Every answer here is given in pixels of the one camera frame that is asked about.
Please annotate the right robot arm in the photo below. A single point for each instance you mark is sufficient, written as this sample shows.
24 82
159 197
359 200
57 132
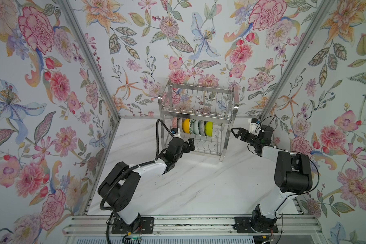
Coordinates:
292 176

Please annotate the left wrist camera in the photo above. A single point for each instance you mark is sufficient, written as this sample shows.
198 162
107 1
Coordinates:
176 132

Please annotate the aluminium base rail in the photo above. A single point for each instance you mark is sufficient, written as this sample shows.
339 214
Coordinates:
168 225

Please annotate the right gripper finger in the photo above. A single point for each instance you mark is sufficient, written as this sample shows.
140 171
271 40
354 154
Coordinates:
240 132
243 137

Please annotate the steel two-tier dish rack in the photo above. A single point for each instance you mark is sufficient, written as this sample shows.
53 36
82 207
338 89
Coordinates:
219 105

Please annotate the pale celadon bowl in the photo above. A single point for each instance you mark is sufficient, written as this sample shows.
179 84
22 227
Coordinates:
196 127

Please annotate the pink striped bowl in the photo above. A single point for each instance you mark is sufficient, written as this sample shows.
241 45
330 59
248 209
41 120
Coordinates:
180 124

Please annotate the dark blue flower bowl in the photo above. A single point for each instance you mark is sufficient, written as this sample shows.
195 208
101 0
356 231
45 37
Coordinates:
201 127

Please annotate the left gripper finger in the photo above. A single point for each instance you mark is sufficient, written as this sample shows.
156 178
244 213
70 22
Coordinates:
187 148
191 143

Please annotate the lime green bowl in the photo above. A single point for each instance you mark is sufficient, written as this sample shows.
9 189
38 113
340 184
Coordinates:
208 128

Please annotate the green leaf pattern bowl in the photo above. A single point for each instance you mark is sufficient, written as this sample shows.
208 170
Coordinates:
191 126

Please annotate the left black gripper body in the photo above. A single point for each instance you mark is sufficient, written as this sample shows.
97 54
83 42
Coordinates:
177 156

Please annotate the yellow bowl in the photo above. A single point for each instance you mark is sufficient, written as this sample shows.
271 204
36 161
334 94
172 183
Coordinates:
186 126

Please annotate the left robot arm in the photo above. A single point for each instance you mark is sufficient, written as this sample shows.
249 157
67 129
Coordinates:
118 188

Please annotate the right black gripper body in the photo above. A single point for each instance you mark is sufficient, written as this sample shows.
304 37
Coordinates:
255 142

